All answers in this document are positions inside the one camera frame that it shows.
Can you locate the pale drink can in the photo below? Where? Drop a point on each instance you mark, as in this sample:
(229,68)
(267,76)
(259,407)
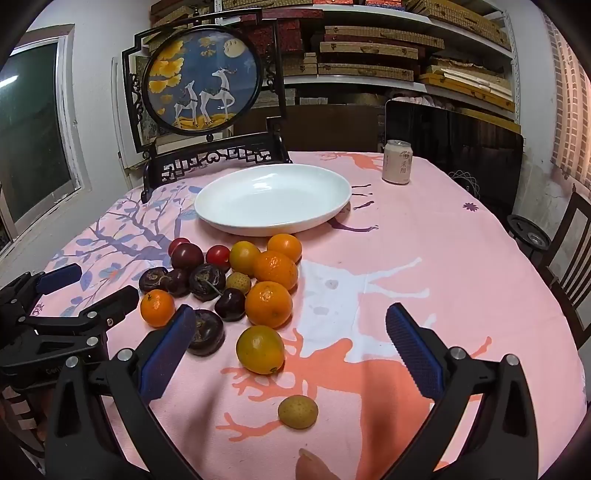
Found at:
(397,161)

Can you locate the person's right hand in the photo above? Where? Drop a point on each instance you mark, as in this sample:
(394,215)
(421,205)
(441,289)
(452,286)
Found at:
(316,468)

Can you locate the white metal shelf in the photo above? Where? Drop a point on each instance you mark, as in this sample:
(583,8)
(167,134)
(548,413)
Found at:
(351,83)

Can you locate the tan longan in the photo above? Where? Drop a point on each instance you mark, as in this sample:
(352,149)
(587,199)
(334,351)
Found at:
(298,411)

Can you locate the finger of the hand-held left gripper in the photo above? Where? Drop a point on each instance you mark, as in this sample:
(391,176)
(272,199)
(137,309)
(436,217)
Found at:
(57,279)
(106,307)

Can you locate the red cherry tomato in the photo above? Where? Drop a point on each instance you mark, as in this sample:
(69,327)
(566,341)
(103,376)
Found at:
(217,256)
(178,243)

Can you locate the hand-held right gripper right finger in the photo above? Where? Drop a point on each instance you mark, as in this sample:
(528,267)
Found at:
(415,350)

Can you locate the dark cherry with stem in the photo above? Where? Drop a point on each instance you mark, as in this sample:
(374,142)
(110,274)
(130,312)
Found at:
(230,304)

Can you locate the dark wooden chair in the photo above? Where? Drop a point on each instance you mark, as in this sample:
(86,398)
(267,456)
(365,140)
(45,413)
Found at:
(572,258)

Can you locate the stack of flat woven boxes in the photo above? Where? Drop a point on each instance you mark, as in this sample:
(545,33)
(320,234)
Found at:
(369,46)

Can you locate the dark red plum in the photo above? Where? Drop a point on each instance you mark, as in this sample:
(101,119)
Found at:
(187,257)

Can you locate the window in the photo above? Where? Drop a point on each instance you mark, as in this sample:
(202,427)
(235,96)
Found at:
(32,129)

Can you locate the bumpy yellow lychee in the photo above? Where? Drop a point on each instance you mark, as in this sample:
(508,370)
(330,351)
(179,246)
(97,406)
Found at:
(238,282)

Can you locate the round deer screen black stand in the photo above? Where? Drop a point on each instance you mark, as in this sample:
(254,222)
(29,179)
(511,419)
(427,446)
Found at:
(203,78)

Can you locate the white oval plate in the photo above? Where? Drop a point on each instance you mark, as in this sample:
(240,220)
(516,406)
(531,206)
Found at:
(272,198)

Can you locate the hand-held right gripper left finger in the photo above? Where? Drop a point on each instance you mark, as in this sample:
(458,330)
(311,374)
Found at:
(166,355)

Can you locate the dark water chestnut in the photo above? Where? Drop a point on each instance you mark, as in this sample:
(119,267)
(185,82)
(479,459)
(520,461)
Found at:
(206,281)
(207,332)
(152,280)
(179,282)

